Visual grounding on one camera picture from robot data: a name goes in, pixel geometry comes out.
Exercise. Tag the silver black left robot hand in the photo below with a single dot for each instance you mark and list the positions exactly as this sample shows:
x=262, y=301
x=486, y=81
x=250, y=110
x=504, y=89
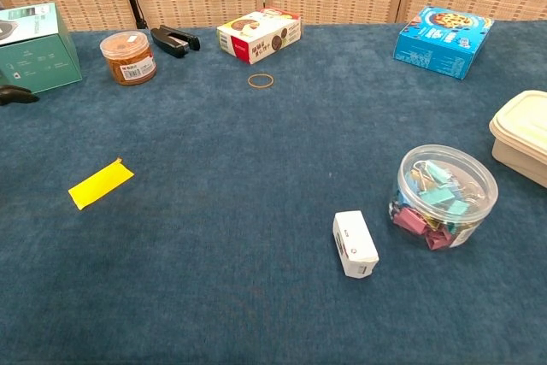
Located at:
x=15, y=95

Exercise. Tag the yellow plastic bag tie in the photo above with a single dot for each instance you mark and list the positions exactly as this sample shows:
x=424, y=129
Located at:
x=100, y=184

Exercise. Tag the green cardboard box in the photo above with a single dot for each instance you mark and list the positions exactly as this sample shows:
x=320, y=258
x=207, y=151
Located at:
x=40, y=61

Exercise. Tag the tan rubber band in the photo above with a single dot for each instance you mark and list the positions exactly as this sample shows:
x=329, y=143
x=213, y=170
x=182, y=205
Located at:
x=249, y=80

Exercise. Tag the white red cookie box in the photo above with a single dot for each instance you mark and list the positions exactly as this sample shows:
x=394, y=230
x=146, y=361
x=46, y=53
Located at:
x=260, y=38

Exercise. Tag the small white cardboard box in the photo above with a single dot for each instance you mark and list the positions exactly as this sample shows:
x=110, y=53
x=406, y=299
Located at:
x=357, y=241

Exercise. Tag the blue cookie box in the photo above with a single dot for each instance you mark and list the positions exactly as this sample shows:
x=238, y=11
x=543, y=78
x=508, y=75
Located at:
x=440, y=44

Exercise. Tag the black stapler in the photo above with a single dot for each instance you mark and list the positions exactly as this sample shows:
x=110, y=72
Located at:
x=168, y=40

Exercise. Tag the blue tablecloth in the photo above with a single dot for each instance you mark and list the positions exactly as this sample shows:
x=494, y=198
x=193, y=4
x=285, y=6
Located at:
x=256, y=194

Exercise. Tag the pink binder clip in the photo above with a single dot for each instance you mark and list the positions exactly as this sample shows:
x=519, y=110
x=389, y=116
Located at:
x=408, y=218
x=438, y=239

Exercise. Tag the teal binder clip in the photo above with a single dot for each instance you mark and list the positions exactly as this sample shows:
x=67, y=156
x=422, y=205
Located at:
x=437, y=196
x=438, y=173

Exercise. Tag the clear jar of binder clips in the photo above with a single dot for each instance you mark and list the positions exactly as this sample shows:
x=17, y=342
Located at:
x=474, y=168

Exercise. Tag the beige lidded food container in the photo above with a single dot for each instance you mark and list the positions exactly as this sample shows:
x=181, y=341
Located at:
x=523, y=134

